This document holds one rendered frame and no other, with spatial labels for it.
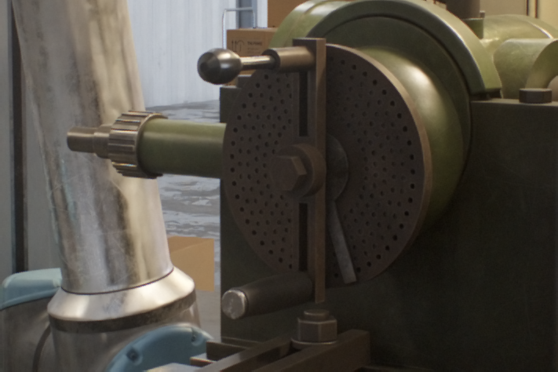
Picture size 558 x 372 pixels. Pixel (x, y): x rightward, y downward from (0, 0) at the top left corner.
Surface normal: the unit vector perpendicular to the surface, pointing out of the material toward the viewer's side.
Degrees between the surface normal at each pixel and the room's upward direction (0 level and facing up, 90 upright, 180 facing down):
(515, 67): 48
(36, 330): 57
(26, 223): 90
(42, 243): 90
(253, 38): 90
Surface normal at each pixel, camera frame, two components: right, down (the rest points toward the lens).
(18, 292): -0.65, 0.00
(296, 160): 0.70, -0.44
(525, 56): -0.35, -0.74
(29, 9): -0.61, 0.25
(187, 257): 0.91, 0.05
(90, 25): 0.40, 0.12
